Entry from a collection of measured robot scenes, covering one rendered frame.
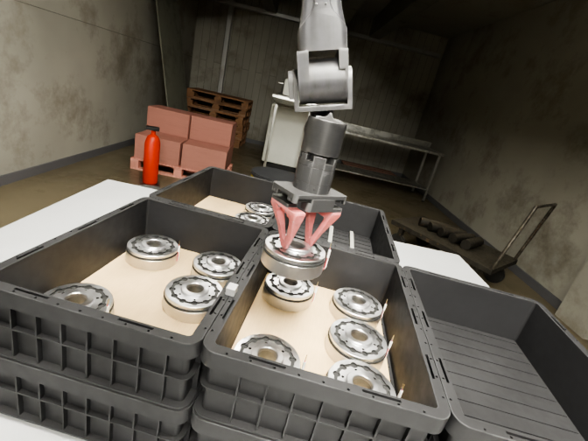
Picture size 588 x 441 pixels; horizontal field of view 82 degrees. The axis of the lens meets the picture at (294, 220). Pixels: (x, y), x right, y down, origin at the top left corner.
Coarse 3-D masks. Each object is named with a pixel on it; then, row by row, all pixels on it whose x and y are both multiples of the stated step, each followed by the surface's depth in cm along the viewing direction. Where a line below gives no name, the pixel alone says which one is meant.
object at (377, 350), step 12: (336, 324) 61; (348, 324) 62; (360, 324) 63; (336, 336) 58; (372, 336) 60; (348, 348) 56; (360, 348) 56; (372, 348) 57; (384, 348) 58; (360, 360) 54; (372, 360) 55
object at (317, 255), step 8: (272, 240) 57; (304, 240) 60; (272, 248) 53; (280, 248) 54; (312, 248) 56; (320, 248) 57; (280, 256) 51; (288, 256) 51; (296, 256) 53; (304, 256) 53; (312, 256) 54; (320, 256) 54; (304, 264) 51; (312, 264) 52
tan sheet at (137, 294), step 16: (192, 256) 78; (96, 272) 65; (112, 272) 66; (128, 272) 67; (144, 272) 68; (160, 272) 69; (176, 272) 70; (112, 288) 61; (128, 288) 62; (144, 288) 63; (160, 288) 64; (128, 304) 58; (144, 304) 59; (160, 304) 60; (144, 320) 56; (160, 320) 56; (176, 320) 57
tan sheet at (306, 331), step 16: (320, 288) 77; (256, 304) 66; (320, 304) 71; (256, 320) 62; (272, 320) 63; (288, 320) 64; (304, 320) 65; (320, 320) 66; (240, 336) 57; (288, 336) 60; (304, 336) 61; (320, 336) 62; (304, 352) 57; (320, 352) 58; (304, 368) 54; (320, 368) 54; (384, 368) 58
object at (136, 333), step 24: (216, 216) 76; (0, 264) 45; (240, 264) 59; (0, 288) 41; (24, 288) 42; (24, 312) 42; (48, 312) 41; (72, 312) 41; (96, 312) 41; (216, 312) 46; (120, 336) 41; (144, 336) 40; (168, 336) 40; (192, 336) 41
